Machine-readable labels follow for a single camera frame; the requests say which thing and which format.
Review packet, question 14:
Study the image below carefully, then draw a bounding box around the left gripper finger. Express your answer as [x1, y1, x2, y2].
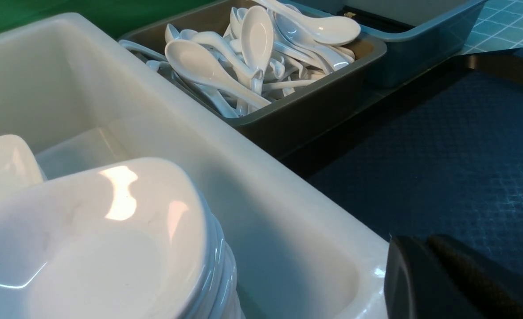
[383, 234, 523, 319]

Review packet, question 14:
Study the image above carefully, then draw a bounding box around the white ceramic soup spoon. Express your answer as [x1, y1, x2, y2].
[255, 0, 361, 45]

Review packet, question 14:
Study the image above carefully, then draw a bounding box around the black serving tray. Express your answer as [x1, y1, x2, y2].
[280, 48, 523, 277]

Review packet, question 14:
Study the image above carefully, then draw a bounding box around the blue-grey chopstick bin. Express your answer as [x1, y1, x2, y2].
[292, 0, 486, 88]

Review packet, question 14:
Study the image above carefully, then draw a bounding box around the brown spoon bin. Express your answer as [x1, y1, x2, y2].
[121, 0, 387, 157]

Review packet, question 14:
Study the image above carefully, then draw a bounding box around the stack of white bowls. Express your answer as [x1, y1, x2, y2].
[0, 157, 245, 319]

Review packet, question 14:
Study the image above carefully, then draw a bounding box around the white spoon centre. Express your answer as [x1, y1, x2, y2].
[240, 6, 274, 95]

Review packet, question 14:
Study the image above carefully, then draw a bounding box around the white spoon front left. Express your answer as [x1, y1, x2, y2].
[164, 39, 270, 109]

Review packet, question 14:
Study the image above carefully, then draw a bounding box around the green backdrop cloth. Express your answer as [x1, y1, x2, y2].
[0, 0, 210, 38]

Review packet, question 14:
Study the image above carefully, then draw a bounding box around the large white plastic tub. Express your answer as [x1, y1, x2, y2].
[0, 13, 388, 319]

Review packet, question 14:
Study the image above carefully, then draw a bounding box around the stack of white plates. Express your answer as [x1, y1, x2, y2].
[0, 135, 46, 202]

